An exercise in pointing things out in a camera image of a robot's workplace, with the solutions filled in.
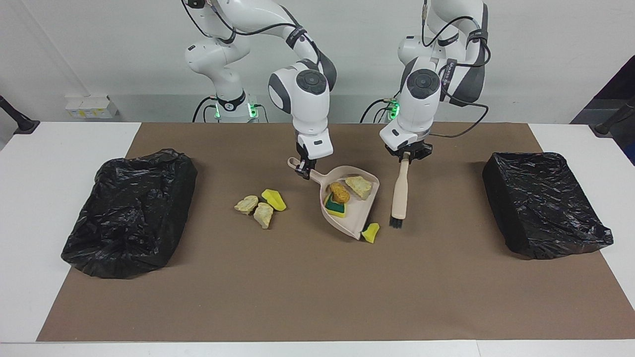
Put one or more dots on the beige brush with black bristles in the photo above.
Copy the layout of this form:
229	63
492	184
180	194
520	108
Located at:
400	193

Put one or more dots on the brown table mat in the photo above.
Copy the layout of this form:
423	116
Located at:
278	307

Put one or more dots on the large black bag-lined bin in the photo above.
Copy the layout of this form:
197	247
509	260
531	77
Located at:
129	213

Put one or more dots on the dark partition panel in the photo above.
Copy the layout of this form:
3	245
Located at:
620	84

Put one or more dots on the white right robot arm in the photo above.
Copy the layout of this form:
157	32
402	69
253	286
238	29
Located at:
310	99

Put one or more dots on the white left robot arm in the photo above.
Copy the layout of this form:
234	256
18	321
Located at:
424	84

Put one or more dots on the small black bag-lined bin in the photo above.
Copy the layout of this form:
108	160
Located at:
545	203

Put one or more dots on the yellow and green sponge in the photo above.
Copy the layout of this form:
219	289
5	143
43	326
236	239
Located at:
336	209

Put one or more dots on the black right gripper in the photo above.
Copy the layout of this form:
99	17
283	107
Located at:
305	161

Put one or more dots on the yellow sponge piece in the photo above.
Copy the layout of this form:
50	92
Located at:
274	200
371	233

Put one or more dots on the beige plastic dustpan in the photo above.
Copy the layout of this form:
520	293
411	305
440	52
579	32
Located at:
354	215

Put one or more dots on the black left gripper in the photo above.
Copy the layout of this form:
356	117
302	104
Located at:
412	151

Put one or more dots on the black stand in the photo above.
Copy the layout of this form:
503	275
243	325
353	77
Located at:
607	128
25	125

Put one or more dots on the white socket box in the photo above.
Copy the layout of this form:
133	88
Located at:
92	106

